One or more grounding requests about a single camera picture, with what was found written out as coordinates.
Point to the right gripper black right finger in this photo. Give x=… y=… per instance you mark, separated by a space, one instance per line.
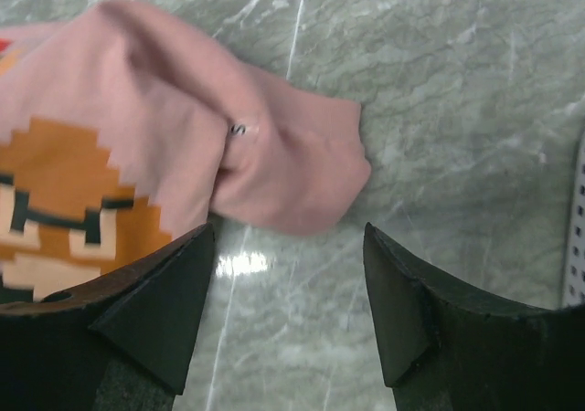
x=445 y=344

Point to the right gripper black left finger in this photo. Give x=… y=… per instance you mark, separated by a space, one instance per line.
x=123 y=341

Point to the pink printed t-shirt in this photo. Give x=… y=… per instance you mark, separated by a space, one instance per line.
x=125 y=128

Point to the white plastic laundry basket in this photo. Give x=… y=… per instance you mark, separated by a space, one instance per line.
x=574 y=274

